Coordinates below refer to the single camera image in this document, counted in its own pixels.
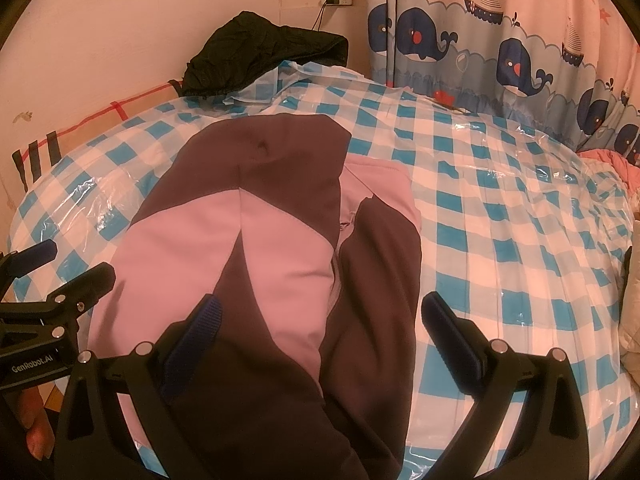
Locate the pink and brown jacket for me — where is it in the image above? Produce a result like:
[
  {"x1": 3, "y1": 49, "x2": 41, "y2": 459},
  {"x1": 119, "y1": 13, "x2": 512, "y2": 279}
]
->
[{"x1": 90, "y1": 112, "x2": 423, "y2": 480}]

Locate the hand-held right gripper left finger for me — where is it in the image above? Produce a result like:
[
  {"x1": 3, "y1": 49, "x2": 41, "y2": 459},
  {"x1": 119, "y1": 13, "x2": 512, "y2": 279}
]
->
[{"x1": 54, "y1": 294, "x2": 224, "y2": 480}]

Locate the person's left hand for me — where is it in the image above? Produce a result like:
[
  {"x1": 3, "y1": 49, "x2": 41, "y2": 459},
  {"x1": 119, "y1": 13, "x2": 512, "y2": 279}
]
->
[{"x1": 17, "y1": 389, "x2": 57, "y2": 459}]

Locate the pink cloth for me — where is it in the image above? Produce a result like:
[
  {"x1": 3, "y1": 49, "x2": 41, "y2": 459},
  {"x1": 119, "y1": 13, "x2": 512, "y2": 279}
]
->
[{"x1": 577, "y1": 147, "x2": 640, "y2": 197}]

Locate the red lined bed sheet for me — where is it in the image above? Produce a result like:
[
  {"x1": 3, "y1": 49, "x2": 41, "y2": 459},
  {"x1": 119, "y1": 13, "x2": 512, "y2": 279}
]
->
[{"x1": 12, "y1": 80, "x2": 187, "y2": 194}]

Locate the blue checked bed cover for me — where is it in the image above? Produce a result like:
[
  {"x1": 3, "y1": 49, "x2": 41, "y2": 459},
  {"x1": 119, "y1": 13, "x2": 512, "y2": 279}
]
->
[{"x1": 7, "y1": 60, "x2": 637, "y2": 480}]

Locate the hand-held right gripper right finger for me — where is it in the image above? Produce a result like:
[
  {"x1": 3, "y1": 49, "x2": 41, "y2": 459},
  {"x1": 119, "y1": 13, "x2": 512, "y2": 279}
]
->
[{"x1": 421, "y1": 291, "x2": 592, "y2": 480}]

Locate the black jacket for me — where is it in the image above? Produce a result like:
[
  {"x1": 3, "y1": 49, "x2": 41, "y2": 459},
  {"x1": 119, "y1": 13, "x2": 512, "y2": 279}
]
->
[{"x1": 181, "y1": 10, "x2": 349, "y2": 98}]

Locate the whale print curtain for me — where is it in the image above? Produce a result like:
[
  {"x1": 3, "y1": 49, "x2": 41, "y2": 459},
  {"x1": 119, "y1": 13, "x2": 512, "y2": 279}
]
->
[{"x1": 362, "y1": 0, "x2": 640, "y2": 168}]

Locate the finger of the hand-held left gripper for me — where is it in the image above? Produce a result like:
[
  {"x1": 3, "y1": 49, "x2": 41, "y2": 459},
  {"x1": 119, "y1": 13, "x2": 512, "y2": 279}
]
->
[
  {"x1": 0, "y1": 239, "x2": 59, "y2": 282},
  {"x1": 30, "y1": 261, "x2": 117, "y2": 342}
]

